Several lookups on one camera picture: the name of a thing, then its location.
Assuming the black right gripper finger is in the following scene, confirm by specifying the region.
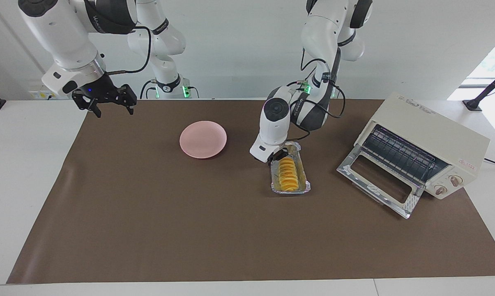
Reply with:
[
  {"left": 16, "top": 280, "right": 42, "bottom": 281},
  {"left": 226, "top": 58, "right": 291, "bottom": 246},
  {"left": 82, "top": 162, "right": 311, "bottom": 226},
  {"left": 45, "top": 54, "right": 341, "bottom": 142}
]
[
  {"left": 119, "top": 85, "right": 137, "bottom": 116},
  {"left": 72, "top": 92, "right": 102, "bottom": 118}
]

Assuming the yellow ridged bread loaf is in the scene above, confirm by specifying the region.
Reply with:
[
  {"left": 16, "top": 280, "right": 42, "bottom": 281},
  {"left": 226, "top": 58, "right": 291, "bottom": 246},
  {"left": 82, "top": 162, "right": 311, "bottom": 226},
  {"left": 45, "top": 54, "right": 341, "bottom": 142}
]
[{"left": 278, "top": 157, "right": 299, "bottom": 192}]

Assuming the aluminium foil tray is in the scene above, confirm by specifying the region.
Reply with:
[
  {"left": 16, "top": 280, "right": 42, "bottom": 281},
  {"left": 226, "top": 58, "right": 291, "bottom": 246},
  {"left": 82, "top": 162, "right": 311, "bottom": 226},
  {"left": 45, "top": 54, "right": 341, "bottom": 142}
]
[{"left": 270, "top": 141, "right": 312, "bottom": 195}]

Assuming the glass oven door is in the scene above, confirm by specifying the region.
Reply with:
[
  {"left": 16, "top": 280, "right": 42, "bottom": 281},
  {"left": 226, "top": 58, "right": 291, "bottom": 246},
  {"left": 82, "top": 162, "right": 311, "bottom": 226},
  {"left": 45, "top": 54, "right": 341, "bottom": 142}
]
[{"left": 337, "top": 146, "right": 425, "bottom": 219}]

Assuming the metal oven rack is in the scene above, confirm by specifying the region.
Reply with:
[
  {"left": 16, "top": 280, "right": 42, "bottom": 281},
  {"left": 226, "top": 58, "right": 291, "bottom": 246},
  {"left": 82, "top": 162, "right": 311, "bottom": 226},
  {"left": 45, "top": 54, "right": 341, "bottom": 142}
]
[{"left": 361, "top": 125, "right": 450, "bottom": 186}]

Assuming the cream toaster oven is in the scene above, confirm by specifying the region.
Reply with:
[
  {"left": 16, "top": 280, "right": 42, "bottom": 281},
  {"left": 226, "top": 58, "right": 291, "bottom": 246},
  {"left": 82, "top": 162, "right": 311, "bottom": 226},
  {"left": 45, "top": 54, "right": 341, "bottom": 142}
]
[{"left": 337, "top": 92, "right": 491, "bottom": 219}]

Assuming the pink round plate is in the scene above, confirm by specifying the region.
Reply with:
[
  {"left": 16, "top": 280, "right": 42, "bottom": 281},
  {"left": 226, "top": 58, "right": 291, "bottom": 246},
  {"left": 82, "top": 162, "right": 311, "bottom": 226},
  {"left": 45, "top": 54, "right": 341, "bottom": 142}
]
[{"left": 179, "top": 120, "right": 228, "bottom": 159}]

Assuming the brown table mat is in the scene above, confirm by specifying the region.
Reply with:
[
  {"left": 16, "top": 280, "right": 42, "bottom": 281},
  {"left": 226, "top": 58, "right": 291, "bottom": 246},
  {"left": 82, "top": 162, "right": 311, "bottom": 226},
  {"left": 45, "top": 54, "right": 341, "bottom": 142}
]
[{"left": 7, "top": 99, "right": 495, "bottom": 284}]

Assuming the black right arm base cable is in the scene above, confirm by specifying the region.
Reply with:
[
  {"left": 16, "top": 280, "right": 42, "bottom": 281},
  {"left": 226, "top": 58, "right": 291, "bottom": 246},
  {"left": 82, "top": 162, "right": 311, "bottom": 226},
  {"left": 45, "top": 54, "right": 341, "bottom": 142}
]
[{"left": 140, "top": 79, "right": 158, "bottom": 99}]

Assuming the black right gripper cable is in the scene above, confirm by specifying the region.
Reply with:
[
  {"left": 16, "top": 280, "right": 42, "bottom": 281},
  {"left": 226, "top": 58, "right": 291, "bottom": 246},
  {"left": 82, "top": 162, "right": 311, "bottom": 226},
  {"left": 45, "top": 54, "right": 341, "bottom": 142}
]
[{"left": 106, "top": 26, "right": 153, "bottom": 76}]

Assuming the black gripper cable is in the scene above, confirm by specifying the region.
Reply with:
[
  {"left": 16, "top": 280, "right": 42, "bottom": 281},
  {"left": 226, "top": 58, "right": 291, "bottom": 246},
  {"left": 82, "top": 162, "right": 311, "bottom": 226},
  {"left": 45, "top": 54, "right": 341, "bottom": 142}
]
[
  {"left": 106, "top": 26, "right": 153, "bottom": 76},
  {"left": 286, "top": 47, "right": 347, "bottom": 143}
]

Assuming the white wall power socket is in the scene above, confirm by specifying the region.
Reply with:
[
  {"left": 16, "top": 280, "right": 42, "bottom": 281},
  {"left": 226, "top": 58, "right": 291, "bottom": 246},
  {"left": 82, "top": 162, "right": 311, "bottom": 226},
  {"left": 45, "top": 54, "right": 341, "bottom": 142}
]
[{"left": 29, "top": 90, "right": 69, "bottom": 100}]

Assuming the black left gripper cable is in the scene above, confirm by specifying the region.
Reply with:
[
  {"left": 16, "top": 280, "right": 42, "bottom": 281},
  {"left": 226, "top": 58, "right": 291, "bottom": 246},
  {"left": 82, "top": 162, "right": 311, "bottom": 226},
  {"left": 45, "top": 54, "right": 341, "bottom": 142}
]
[{"left": 286, "top": 47, "right": 347, "bottom": 143}]

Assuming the black camera stand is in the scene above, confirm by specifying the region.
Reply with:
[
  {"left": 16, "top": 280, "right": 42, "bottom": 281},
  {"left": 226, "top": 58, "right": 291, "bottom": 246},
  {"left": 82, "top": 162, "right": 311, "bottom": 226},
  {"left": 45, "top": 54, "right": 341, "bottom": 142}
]
[{"left": 463, "top": 66, "right": 495, "bottom": 111}]

